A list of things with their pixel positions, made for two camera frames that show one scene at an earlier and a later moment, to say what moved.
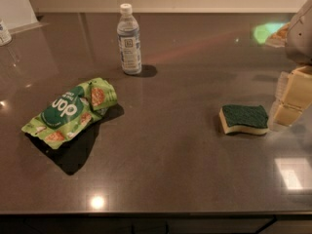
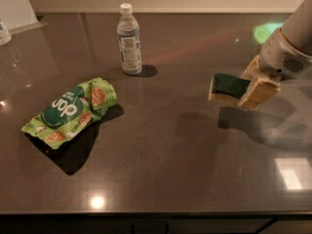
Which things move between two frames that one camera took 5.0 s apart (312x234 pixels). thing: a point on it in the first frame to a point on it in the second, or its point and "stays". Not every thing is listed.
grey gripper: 300,36 to 282,57
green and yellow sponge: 246,119 to 226,88
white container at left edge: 5,36 stays
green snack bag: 70,110 stays
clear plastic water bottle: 128,34 stays
